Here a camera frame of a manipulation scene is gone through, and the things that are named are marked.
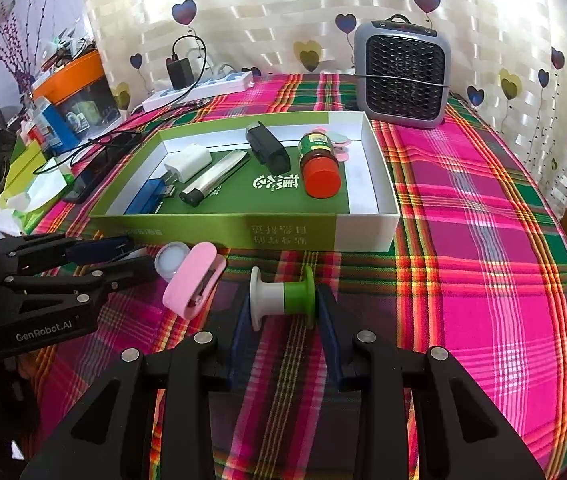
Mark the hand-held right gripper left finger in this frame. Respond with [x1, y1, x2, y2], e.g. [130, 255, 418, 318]
[18, 287, 259, 480]

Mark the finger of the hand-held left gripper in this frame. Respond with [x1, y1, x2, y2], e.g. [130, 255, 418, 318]
[6, 256, 160, 307]
[0, 234, 136, 273]

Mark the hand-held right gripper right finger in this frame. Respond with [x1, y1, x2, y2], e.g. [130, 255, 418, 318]
[313, 284, 547, 480]

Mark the white and green spool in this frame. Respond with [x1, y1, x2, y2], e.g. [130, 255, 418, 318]
[248, 265, 318, 332]

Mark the white round cap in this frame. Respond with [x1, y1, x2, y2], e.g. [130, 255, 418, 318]
[154, 241, 193, 283]

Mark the blue usb card reader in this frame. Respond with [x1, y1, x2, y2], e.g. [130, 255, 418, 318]
[124, 172, 176, 216]

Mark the pink mini stapler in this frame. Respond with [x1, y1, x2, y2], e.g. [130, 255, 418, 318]
[162, 241, 227, 321]

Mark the green cardboard box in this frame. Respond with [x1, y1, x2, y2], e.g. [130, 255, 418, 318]
[88, 110, 401, 253]

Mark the silver lighter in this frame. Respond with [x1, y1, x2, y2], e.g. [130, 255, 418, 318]
[179, 149, 251, 208]

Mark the brown bottle with red cap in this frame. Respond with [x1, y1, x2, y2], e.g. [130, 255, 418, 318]
[297, 131, 343, 201]

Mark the black plastic gadget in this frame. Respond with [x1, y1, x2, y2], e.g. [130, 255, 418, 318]
[244, 121, 291, 172]

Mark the black smartphone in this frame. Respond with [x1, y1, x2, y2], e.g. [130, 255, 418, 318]
[60, 132, 144, 205]

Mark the green tissue pack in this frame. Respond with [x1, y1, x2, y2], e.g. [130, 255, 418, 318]
[6, 157, 76, 233]

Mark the yellow-green box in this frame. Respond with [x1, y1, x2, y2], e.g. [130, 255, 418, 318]
[7, 140, 46, 186]

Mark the white charger plug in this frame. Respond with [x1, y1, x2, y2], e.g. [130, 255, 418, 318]
[163, 143, 212, 183]

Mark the blue carton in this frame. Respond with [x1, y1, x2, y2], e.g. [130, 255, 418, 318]
[33, 97, 81, 157]

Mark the plaid tablecloth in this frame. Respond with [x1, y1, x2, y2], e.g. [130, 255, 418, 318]
[0, 72, 567, 480]

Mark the orange rimmed container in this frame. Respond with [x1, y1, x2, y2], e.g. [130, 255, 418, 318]
[32, 49, 124, 133]

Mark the purple branch decoration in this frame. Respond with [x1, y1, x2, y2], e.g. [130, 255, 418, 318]
[0, 0, 59, 91]

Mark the small pink plastic item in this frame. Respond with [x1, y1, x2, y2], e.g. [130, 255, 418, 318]
[313, 126, 351, 162]

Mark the black power adapter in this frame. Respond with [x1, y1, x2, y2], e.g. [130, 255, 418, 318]
[166, 57, 194, 92]

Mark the white power strip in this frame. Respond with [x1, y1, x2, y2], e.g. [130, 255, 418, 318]
[142, 70, 255, 113]

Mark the grey desktop heater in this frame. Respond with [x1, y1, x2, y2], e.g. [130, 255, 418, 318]
[353, 14, 451, 128]

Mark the white curtain with hearts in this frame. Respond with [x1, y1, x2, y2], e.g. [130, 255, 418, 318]
[78, 0, 567, 206]

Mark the black charging cable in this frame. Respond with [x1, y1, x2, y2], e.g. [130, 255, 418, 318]
[53, 127, 174, 171]

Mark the black adapter cable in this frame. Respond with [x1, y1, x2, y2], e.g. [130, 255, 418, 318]
[170, 35, 209, 91]

